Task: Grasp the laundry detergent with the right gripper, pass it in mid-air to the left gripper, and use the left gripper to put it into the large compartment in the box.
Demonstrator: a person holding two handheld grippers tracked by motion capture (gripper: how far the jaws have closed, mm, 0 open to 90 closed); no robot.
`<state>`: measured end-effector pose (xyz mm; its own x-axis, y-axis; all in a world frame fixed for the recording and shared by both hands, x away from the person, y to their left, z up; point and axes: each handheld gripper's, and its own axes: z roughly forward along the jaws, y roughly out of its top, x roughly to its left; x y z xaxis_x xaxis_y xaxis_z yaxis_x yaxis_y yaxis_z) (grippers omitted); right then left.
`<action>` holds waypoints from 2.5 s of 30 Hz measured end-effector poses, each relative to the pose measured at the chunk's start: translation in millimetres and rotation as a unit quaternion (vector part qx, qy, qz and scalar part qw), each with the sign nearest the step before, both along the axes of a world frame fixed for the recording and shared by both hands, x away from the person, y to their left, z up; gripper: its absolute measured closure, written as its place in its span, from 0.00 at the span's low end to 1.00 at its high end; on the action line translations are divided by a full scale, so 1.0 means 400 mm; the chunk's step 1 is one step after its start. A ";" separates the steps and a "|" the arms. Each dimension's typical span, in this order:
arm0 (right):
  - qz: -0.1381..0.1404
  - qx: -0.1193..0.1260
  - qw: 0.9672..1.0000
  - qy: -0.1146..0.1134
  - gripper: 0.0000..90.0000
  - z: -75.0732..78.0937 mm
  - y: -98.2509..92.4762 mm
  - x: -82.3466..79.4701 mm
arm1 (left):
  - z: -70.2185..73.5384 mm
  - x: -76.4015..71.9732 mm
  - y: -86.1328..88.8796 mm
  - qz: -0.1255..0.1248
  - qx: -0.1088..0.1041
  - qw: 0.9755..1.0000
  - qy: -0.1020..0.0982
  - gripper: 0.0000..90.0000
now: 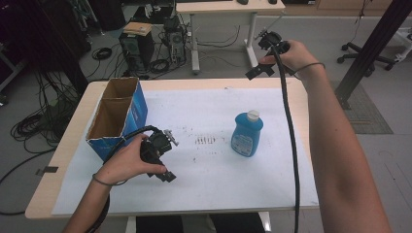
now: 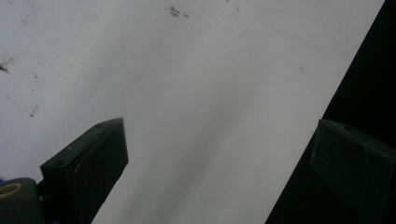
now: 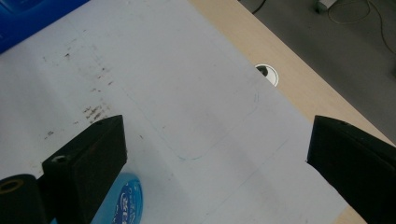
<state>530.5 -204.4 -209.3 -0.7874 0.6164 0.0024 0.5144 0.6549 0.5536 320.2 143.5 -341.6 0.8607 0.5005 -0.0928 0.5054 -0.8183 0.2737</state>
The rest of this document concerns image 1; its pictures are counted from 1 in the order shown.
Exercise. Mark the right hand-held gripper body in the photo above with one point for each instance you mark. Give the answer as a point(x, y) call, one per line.
point(272, 40)

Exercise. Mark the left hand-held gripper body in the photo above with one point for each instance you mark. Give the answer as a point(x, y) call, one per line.
point(158, 142)

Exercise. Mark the blue cardboard box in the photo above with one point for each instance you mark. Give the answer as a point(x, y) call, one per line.
point(137, 110)

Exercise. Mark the blue bottle with white cap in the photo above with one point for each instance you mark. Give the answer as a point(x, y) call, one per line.
point(246, 136)

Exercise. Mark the person's left hand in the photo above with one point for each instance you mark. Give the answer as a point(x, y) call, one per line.
point(124, 161)

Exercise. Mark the person's right hand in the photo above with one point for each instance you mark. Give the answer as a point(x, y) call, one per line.
point(299, 58)

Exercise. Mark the white paper sheet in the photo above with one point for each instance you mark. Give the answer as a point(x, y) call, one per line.
point(200, 181)

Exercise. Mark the small black device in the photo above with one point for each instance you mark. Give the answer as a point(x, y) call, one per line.
point(272, 1)
point(243, 1)

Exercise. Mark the black band on right wrist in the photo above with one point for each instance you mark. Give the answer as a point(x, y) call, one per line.
point(312, 63)

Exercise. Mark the black band on wrist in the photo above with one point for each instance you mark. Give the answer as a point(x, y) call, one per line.
point(312, 63)
point(100, 183)

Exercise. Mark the person's black clothing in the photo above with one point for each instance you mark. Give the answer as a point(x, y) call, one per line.
point(158, 225)

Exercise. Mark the black band on left wrist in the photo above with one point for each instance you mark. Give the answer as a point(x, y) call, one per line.
point(100, 183)

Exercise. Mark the white desk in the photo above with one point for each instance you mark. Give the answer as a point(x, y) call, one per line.
point(226, 8)

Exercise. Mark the black office chair base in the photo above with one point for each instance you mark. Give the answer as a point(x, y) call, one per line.
point(351, 49)

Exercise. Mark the open computer tower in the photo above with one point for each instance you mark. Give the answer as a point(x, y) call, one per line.
point(176, 40)

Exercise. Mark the black computer tower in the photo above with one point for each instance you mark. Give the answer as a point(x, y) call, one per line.
point(136, 48)

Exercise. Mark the black tape piece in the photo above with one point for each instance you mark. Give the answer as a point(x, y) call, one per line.
point(50, 169)

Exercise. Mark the grey floor mat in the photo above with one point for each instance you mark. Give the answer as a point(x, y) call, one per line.
point(369, 113)

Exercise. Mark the flat brown cardboard box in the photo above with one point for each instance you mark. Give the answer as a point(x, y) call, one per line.
point(137, 28)

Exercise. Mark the dark curtain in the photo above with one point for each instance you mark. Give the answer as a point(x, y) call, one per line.
point(48, 32)

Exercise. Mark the black metal stand post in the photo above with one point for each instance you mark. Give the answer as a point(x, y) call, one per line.
point(372, 51)

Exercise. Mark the white metal frame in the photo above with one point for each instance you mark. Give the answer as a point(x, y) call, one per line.
point(405, 35)

